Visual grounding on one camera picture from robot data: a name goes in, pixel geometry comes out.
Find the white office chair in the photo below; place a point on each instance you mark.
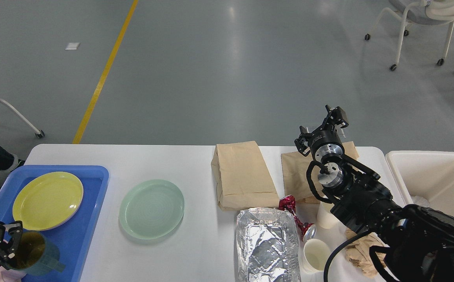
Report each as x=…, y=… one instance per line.
x=418, y=12

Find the aluminium foil container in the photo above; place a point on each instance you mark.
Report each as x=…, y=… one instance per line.
x=267, y=246

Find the upper white paper cup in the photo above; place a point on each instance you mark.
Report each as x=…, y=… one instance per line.
x=325, y=218

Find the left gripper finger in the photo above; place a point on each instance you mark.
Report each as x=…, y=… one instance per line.
x=10, y=237

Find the white plastic bin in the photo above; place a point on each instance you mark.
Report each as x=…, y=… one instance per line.
x=425, y=174

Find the white paper cup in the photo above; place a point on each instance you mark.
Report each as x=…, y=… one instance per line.
x=325, y=218
x=314, y=255

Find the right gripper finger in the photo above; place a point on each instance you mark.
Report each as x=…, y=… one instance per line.
x=336, y=117
x=301, y=142

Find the crushed red can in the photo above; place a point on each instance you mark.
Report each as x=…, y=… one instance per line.
x=308, y=230

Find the lower white paper cup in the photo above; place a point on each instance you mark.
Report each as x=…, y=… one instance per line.
x=314, y=255

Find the right brown paper bag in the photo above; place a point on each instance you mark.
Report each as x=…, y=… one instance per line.
x=294, y=170

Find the left brown paper bag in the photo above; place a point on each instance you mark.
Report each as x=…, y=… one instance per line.
x=242, y=177

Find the brown paper bag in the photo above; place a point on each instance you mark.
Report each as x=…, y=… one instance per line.
x=242, y=177
x=294, y=170

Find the blue plastic tray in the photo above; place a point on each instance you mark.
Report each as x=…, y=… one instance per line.
x=73, y=238

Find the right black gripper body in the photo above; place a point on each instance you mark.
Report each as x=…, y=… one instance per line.
x=325, y=142

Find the clear plastic wrap in bin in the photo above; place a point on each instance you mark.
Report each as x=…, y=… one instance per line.
x=420, y=201

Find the light green plate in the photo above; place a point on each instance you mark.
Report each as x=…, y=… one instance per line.
x=151, y=210

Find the dark teal mug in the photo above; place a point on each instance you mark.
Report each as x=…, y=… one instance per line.
x=36, y=255

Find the crumpled brown paper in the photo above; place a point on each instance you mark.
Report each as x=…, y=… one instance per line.
x=357, y=253

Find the yellow plate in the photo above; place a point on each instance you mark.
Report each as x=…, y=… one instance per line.
x=48, y=201

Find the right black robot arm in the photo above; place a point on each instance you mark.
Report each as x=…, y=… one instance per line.
x=418, y=241

